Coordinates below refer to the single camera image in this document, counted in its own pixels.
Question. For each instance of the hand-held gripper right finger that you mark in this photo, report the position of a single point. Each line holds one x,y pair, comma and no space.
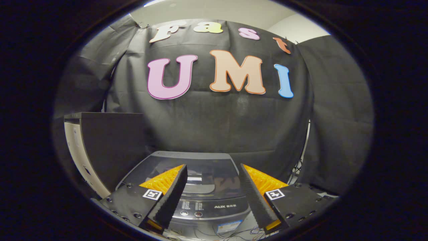
255,197

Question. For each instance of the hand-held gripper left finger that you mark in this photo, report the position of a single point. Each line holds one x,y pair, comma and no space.
174,194

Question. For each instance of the grey washing machine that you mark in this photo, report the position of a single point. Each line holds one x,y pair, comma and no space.
214,209

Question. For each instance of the dark washing machine lid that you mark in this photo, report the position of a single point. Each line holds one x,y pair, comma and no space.
214,174

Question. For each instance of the black light stand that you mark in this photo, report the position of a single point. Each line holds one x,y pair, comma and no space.
305,147

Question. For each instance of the cream and dark cabinet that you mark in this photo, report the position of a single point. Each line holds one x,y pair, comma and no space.
113,147

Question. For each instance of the black backdrop cloth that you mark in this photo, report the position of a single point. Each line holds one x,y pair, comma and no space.
217,124

